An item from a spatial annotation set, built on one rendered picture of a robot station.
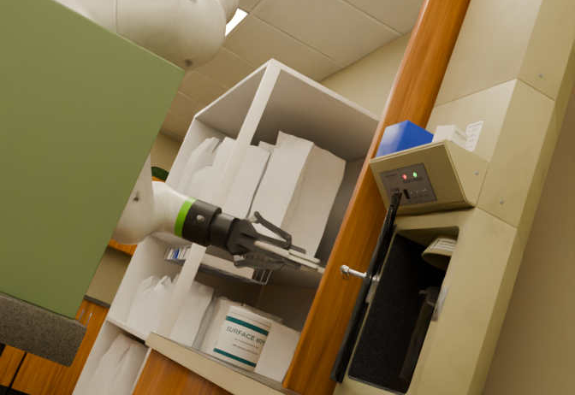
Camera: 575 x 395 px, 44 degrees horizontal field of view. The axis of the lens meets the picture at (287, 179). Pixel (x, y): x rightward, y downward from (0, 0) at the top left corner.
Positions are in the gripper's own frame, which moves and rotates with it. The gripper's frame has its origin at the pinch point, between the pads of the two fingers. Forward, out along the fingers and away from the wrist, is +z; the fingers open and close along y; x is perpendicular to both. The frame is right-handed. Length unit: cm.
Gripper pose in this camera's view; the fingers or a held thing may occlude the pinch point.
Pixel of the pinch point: (303, 260)
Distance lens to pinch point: 151.9
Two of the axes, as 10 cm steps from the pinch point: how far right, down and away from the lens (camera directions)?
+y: 3.6, -9.0, 2.5
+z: 9.3, 3.2, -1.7
